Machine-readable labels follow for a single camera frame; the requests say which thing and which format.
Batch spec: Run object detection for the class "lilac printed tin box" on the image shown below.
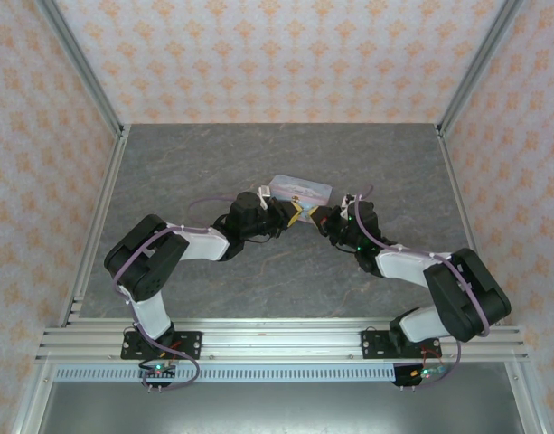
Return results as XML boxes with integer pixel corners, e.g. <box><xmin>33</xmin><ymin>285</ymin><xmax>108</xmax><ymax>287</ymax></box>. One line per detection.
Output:
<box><xmin>266</xmin><ymin>173</ymin><xmax>336</xmax><ymax>223</ymax></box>

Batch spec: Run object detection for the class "aluminium table side rail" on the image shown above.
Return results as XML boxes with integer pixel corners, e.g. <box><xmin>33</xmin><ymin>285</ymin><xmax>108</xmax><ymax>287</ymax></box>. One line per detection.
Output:
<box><xmin>59</xmin><ymin>126</ymin><xmax>132</xmax><ymax>327</ymax></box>
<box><xmin>436</xmin><ymin>126</ymin><xmax>502</xmax><ymax>326</ymax></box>

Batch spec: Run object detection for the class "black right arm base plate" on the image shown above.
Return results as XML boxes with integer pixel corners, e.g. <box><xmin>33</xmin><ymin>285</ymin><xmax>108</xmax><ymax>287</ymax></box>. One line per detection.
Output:
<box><xmin>360</xmin><ymin>329</ymin><xmax>441</xmax><ymax>361</ymax></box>

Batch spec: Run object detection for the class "aluminium mounting rail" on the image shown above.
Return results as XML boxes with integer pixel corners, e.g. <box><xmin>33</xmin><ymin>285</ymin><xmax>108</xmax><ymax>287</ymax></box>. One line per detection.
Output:
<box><xmin>34</xmin><ymin>317</ymin><xmax>530</xmax><ymax>363</ymax></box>

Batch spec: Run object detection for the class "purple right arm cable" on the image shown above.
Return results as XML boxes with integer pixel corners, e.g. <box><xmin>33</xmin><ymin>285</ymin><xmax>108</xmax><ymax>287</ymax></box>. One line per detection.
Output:
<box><xmin>352</xmin><ymin>184</ymin><xmax>493</xmax><ymax>390</ymax></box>

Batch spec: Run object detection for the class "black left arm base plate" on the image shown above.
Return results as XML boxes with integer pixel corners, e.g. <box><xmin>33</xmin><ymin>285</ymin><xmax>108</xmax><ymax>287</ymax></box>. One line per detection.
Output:
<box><xmin>119</xmin><ymin>331</ymin><xmax>203</xmax><ymax>362</ymax></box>

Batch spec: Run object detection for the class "slotted grey cable duct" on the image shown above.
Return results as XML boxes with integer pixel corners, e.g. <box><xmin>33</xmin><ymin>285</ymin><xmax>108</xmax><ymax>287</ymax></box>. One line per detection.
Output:
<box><xmin>53</xmin><ymin>364</ymin><xmax>399</xmax><ymax>383</ymax></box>

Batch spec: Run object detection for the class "aluminium frame post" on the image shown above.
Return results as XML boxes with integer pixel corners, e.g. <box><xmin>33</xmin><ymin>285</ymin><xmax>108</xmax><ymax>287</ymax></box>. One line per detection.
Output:
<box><xmin>37</xmin><ymin>0</ymin><xmax>126</xmax><ymax>137</ymax></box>
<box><xmin>437</xmin><ymin>0</ymin><xmax>525</xmax><ymax>137</ymax></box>

